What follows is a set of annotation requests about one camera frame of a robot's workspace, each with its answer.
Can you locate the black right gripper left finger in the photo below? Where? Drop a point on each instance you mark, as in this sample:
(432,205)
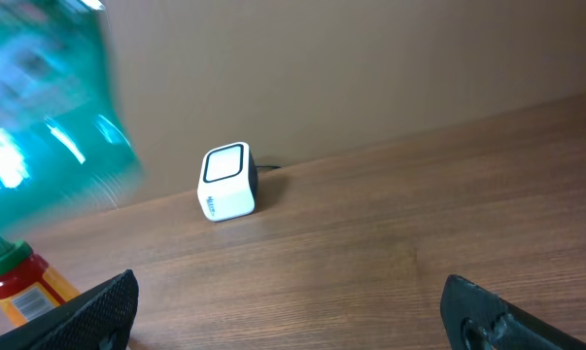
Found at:
(100,318)

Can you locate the white barcode scanner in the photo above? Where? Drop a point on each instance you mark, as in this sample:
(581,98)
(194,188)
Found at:
(228,182)

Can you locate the green 3M glove package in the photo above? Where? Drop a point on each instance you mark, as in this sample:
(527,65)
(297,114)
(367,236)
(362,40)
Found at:
(63,144)

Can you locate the red yellow sauce bottle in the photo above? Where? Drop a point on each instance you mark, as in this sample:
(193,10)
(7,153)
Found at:
(29,285)

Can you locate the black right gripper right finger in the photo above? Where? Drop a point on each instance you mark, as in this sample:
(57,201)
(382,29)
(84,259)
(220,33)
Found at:
(476,319)

